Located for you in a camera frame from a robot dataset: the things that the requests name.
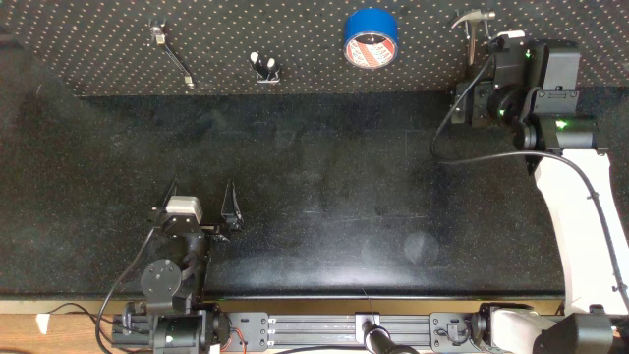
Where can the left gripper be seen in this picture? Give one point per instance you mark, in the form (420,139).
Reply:
(179,227)

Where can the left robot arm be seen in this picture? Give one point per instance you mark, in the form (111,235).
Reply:
(169,282)

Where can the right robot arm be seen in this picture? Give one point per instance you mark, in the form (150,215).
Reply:
(580,216)

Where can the black pegboard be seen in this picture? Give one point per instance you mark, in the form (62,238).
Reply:
(98,49)

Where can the roll of blue tape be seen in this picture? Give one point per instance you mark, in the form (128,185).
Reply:
(369,29)

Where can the hammer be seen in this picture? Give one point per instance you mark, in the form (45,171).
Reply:
(472,39)

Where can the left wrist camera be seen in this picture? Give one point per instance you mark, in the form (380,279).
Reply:
(185,206)

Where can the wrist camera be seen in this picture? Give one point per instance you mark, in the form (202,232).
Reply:
(185,206)
(511,34)

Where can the mounting rail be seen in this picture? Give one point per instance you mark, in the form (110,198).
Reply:
(314,332)

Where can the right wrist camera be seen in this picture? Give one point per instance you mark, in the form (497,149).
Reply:
(511,34)

